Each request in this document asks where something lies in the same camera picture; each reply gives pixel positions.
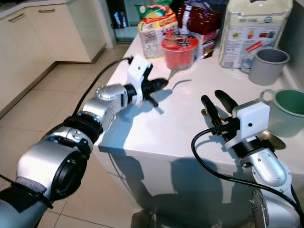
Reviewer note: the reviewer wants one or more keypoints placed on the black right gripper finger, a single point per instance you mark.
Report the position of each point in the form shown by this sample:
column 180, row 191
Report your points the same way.
column 212, row 111
column 225, row 102

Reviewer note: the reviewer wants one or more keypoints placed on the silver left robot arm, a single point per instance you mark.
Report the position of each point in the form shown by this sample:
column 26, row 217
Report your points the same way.
column 42, row 166

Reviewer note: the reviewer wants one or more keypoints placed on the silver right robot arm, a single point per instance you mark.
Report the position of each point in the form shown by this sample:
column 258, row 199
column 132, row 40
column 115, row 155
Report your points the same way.
column 268, row 171

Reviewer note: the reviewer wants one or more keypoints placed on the red instant noodle bowl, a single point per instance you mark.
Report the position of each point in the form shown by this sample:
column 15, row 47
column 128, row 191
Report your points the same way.
column 179, row 52

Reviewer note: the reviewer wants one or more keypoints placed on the white table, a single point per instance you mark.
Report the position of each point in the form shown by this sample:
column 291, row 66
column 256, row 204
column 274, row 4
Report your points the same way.
column 166, row 142

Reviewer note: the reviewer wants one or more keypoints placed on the grey mug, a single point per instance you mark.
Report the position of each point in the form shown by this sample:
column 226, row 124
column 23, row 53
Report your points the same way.
column 268, row 69

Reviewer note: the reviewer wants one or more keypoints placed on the yellow green snack package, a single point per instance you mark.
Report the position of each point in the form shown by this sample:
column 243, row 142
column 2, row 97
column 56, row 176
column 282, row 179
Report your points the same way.
column 154, row 26

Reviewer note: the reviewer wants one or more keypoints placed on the green mug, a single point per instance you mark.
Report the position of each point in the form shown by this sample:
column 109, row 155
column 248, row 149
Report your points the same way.
column 287, row 114

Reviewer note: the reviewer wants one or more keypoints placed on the dark red snack package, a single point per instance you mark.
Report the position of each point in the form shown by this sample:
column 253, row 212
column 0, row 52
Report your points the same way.
column 202, row 21

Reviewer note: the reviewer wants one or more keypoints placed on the cream kitchen cabinets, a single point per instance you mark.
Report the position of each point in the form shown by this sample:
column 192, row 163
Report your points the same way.
column 47, row 38

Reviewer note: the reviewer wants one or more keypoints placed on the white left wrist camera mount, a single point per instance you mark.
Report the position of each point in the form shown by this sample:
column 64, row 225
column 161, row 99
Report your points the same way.
column 138, row 69

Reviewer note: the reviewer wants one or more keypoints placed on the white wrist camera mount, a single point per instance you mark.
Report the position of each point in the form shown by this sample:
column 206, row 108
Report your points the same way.
column 249, row 118
column 138, row 69

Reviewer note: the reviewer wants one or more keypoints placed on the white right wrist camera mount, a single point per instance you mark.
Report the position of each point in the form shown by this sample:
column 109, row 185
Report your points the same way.
column 249, row 118

